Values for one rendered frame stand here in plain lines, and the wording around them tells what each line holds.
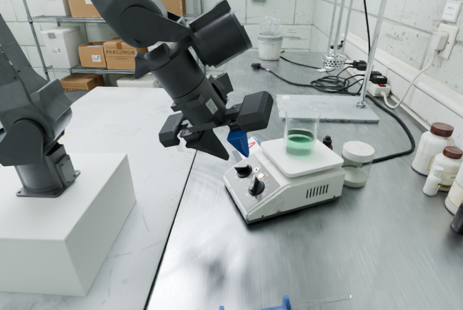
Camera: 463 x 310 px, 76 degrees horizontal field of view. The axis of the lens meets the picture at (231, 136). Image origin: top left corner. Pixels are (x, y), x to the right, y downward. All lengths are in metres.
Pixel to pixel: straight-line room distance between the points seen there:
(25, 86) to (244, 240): 0.38
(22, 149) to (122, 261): 0.21
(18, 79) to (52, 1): 2.68
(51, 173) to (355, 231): 0.49
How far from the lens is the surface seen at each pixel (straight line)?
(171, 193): 0.61
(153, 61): 0.38
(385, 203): 0.65
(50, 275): 0.48
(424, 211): 0.67
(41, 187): 0.50
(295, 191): 0.53
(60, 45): 3.05
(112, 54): 2.86
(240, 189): 0.55
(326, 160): 0.56
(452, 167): 0.71
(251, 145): 0.71
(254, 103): 0.40
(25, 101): 0.43
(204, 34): 0.38
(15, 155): 0.47
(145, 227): 0.55
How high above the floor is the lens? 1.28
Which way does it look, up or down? 28 degrees down
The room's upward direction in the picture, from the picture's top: straight up
